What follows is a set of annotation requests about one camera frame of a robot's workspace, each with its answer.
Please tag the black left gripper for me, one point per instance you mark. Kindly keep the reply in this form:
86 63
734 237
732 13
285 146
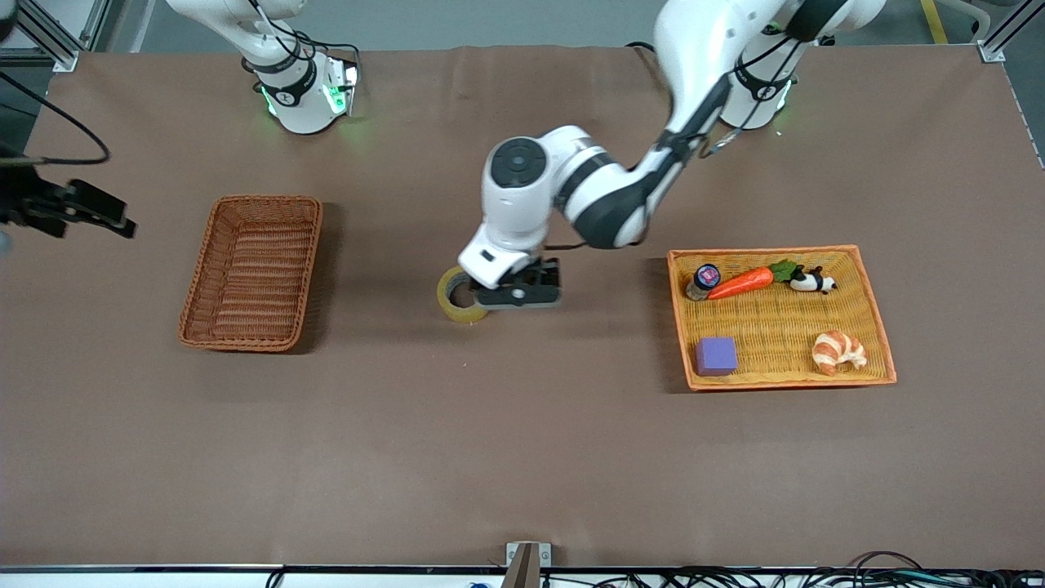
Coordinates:
545 271

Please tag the black white panda toy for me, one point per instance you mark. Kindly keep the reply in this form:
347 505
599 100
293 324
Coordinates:
808 282

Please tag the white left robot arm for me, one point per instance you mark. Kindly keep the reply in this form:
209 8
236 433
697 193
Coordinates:
604 196

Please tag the clear yellowish tape roll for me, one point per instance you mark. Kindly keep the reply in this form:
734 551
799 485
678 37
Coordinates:
445 304

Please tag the brown table cover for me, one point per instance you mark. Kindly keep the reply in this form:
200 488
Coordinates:
522 425

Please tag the purple cube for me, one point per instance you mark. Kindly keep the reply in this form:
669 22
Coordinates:
716 357

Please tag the toy croissant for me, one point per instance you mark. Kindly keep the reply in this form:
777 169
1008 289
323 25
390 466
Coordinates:
833 351

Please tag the orange toy carrot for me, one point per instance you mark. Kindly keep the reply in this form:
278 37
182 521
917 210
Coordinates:
743 282

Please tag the small bottle purple cap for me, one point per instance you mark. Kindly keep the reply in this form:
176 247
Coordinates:
706 276

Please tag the aluminium frame profile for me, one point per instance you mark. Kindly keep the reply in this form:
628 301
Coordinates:
57 45
1000 37

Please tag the brown wicker basket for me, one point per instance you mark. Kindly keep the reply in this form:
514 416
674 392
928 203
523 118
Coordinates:
253 278

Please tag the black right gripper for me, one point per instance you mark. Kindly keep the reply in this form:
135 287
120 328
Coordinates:
24 204

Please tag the orange wicker basket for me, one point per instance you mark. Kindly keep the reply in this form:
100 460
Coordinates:
775 327

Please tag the metal table edge bracket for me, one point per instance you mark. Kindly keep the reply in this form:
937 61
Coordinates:
526 563

